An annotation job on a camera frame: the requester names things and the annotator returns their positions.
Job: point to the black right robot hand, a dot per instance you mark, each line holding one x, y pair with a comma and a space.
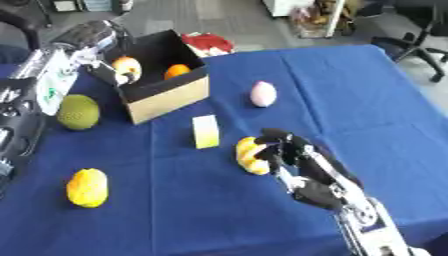
318, 166

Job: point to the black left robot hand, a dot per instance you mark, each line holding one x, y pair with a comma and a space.
96, 35

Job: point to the peach toy fruit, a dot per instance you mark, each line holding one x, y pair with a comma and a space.
127, 65

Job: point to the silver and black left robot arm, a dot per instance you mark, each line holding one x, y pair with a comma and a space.
35, 83

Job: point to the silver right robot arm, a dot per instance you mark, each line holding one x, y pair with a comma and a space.
373, 230

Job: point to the cardboard box with black inside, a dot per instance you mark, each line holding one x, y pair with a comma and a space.
166, 96

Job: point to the yellow toy banana bunch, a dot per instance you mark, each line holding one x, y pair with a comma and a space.
248, 156

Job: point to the green round toy fruit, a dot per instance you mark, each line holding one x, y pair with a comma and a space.
77, 112

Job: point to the orange toy fruit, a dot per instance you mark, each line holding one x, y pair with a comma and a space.
177, 70

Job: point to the pink egg-shaped toy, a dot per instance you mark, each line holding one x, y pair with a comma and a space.
263, 94

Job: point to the red and white bag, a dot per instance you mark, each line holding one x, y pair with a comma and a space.
207, 42

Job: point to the pale yellow rectangular block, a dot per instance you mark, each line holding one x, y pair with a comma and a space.
206, 131

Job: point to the yellow toy mango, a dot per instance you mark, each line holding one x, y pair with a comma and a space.
87, 188

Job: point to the black office chair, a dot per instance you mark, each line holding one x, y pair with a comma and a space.
417, 43

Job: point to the white cabinet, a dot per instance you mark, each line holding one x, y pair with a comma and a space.
291, 6

